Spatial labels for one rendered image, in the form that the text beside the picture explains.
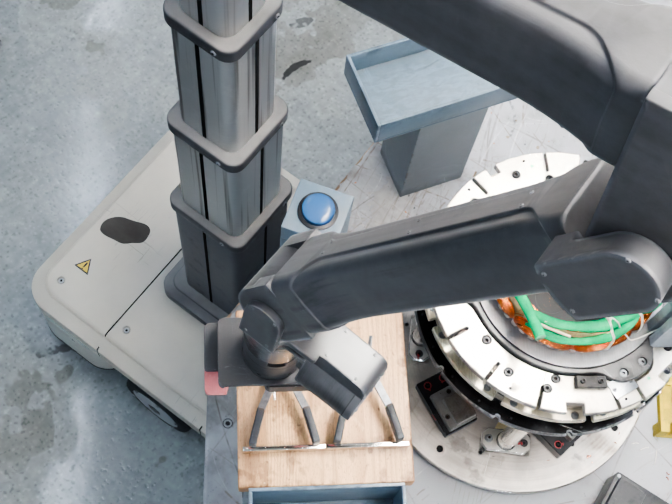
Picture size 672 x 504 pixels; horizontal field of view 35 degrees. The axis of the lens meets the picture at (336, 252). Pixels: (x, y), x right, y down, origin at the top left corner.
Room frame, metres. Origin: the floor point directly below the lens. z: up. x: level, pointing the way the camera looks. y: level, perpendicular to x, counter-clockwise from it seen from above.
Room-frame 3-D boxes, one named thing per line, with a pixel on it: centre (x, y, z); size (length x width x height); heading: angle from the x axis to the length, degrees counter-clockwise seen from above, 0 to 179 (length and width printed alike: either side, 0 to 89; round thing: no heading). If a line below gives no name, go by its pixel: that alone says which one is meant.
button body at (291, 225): (0.55, 0.03, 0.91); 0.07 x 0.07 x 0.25; 80
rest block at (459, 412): (0.40, -0.19, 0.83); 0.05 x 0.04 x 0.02; 38
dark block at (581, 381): (0.37, -0.30, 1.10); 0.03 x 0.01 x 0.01; 100
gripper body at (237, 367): (0.29, 0.04, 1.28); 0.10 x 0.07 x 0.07; 103
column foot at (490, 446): (0.37, -0.27, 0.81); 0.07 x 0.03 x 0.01; 93
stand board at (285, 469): (0.31, -0.01, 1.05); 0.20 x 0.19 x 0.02; 13
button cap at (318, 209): (0.55, 0.03, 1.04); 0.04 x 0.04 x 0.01
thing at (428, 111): (0.77, -0.10, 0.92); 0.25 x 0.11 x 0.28; 121
